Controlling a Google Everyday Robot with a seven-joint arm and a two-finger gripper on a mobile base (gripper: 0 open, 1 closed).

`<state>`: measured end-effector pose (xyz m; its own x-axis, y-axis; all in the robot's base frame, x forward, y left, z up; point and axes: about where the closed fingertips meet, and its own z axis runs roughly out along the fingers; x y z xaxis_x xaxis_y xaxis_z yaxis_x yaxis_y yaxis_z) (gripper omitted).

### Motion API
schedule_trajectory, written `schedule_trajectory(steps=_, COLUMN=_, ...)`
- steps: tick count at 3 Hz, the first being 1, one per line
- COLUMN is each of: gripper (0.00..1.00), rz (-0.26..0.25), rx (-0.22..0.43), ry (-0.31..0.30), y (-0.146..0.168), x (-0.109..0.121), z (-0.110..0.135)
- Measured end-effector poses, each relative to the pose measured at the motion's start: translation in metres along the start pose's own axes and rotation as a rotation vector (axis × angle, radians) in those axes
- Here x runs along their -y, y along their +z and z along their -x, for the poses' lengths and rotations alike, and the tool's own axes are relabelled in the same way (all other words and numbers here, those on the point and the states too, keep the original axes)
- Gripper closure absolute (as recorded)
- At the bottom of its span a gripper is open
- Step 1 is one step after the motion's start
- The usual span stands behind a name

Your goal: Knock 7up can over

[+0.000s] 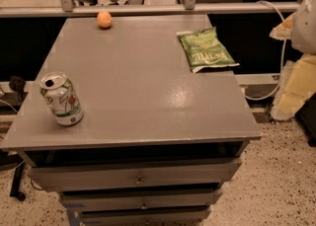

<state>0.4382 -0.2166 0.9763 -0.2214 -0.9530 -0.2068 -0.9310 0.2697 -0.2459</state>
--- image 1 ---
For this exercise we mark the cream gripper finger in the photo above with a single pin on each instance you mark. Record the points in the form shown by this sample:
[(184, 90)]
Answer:
[(283, 30), (297, 85)]

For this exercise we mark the bottom drawer with knob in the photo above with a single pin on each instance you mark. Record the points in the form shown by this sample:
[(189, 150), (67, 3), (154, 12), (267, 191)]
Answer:
[(150, 215)]

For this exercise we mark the middle drawer with knob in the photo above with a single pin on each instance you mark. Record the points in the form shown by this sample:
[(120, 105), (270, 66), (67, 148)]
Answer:
[(142, 199)]

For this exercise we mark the drawer with knob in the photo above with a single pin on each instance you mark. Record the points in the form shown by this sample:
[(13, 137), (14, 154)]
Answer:
[(142, 199), (137, 175), (150, 215)]

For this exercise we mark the black desk leg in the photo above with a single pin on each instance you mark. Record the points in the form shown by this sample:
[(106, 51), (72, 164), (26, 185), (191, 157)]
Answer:
[(15, 188)]

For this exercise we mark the grey drawer cabinet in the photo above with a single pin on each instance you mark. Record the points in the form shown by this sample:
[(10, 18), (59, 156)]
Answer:
[(141, 102)]

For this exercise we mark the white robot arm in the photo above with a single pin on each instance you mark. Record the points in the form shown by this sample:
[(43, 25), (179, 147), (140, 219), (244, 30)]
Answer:
[(303, 33)]

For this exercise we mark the green chip bag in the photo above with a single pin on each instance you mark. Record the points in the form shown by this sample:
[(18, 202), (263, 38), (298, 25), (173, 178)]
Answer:
[(204, 50)]

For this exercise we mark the orange fruit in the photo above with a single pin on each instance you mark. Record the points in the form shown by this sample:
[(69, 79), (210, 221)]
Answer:
[(104, 19)]

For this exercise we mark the black cable clump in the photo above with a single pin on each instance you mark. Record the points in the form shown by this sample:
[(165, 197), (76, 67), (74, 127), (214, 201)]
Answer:
[(17, 84)]

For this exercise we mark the top drawer with knob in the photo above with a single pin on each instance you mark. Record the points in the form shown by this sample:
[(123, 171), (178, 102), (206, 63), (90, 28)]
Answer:
[(137, 175)]

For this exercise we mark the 7up soda can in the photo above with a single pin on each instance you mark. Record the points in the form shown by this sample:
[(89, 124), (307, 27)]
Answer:
[(61, 98)]

